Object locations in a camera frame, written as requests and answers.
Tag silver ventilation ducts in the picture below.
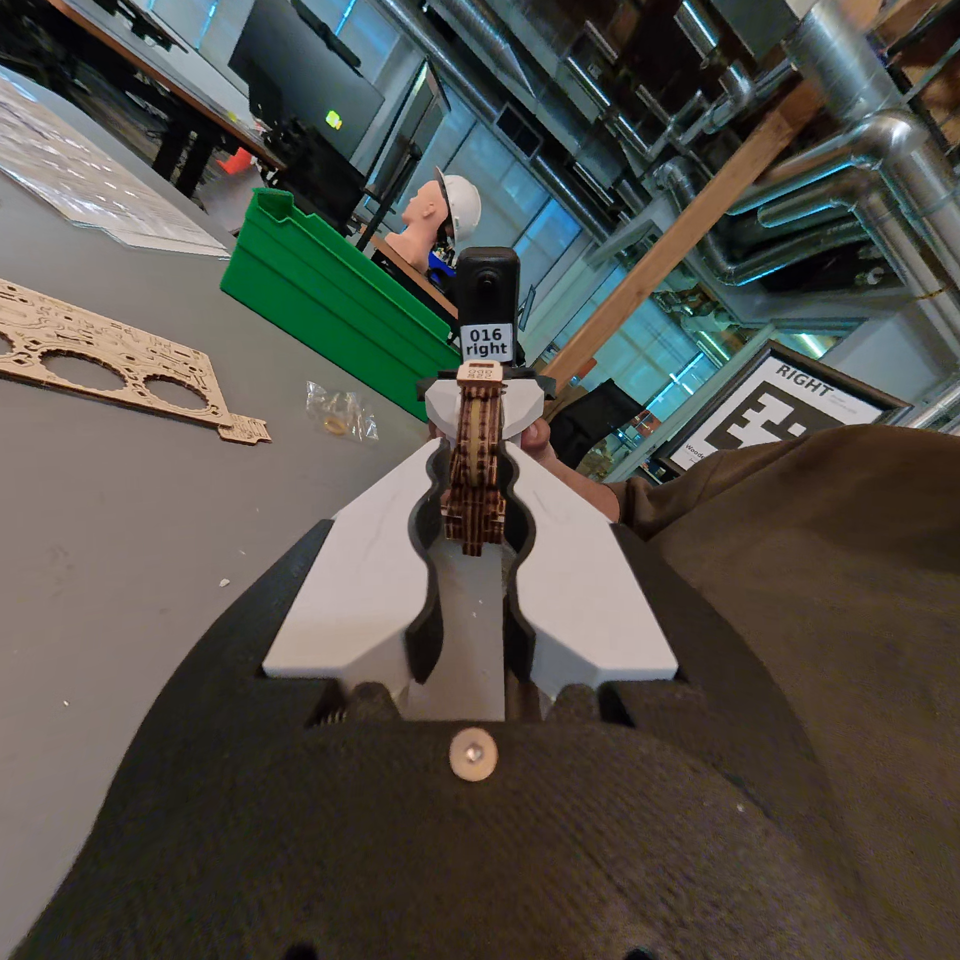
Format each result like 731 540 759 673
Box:
652 0 960 339

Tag wooden puzzle sheet round holes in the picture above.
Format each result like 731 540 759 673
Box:
0 279 230 432

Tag green plastic bin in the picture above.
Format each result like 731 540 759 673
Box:
219 187 462 423

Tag large black monitor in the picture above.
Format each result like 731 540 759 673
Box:
228 0 387 162

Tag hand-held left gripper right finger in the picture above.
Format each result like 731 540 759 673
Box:
501 441 680 696

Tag clear plastic sleeve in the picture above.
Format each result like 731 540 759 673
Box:
0 71 230 258

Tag black framed poster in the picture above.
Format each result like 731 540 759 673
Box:
660 341 912 481

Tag background wooden edge desk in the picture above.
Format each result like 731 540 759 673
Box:
52 0 290 170

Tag grey desk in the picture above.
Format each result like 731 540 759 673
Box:
0 63 451 960

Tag person's olive shirt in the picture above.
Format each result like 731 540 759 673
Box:
607 423 960 960

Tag small wooden puzzle model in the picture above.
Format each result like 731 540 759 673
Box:
442 365 507 558

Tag wooden puzzle sheet with slots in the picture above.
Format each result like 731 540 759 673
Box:
217 412 273 445

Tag tall black framed screen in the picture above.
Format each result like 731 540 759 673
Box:
367 60 451 219

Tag person's right forearm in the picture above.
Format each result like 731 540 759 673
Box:
543 450 624 524

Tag mannequin head white hard hat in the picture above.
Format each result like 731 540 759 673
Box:
401 166 483 273

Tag small clear plastic bag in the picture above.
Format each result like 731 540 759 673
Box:
306 381 378 442

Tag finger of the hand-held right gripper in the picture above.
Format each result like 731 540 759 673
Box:
425 378 461 444
498 380 548 444

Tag black fabric chair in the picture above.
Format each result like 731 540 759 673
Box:
551 378 645 470

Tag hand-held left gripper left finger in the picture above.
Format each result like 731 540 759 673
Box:
262 438 451 685

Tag wooden support beam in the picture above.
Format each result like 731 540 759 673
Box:
543 82 826 417

